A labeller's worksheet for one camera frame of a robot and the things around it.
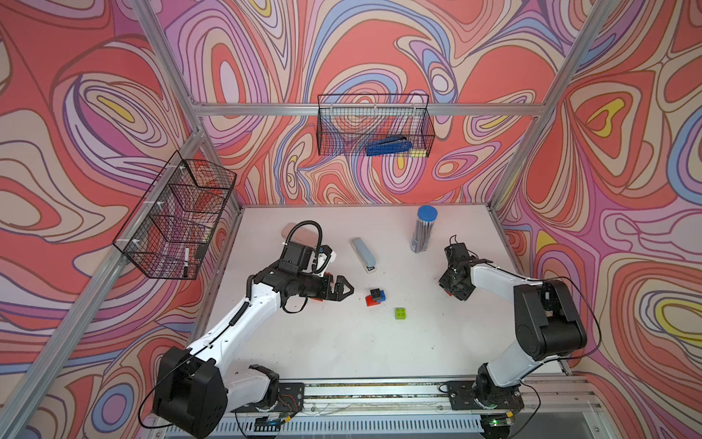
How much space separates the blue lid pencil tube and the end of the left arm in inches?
14.1

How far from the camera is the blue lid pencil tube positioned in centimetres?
93

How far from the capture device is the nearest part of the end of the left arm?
1.89 feet
